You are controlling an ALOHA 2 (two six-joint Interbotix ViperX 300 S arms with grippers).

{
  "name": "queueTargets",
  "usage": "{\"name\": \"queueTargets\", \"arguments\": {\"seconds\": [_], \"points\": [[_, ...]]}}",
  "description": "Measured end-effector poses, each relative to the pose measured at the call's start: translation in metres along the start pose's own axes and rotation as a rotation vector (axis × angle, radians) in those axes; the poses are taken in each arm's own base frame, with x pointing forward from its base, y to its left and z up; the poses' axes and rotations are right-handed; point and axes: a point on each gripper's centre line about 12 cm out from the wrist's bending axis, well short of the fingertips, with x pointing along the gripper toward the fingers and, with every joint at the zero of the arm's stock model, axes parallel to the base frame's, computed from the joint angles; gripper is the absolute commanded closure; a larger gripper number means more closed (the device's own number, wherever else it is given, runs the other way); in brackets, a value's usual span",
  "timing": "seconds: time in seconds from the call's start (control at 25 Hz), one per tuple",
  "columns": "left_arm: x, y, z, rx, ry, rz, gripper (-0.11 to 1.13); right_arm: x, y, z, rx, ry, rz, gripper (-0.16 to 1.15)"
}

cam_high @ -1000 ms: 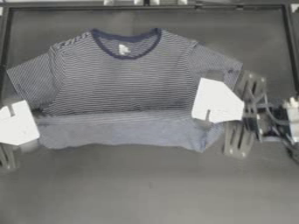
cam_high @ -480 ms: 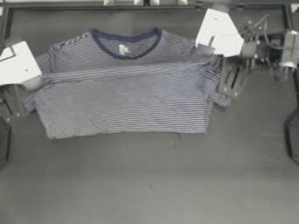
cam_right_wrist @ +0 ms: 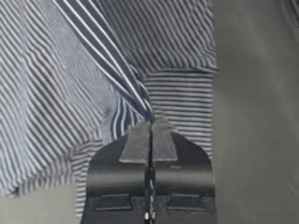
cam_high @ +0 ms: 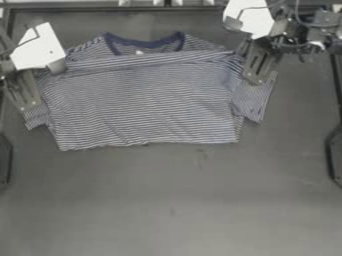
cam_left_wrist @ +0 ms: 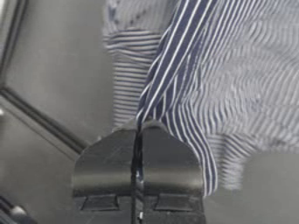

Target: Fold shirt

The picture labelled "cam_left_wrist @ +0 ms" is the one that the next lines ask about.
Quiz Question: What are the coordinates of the navy white striped t-shirt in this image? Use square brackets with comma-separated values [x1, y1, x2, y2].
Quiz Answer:
[102, 0, 299, 198]

